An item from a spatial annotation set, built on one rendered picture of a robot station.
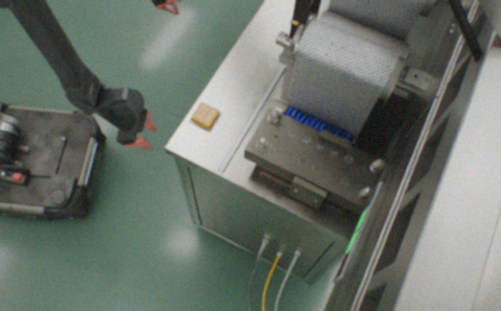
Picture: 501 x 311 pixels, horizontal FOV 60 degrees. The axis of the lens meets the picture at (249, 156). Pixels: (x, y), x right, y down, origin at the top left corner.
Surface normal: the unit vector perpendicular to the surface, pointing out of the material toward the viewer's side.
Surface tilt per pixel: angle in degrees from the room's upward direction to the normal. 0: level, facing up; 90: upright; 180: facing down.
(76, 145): 0
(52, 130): 0
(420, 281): 0
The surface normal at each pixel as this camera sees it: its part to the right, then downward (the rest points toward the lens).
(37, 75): 0.04, -0.43
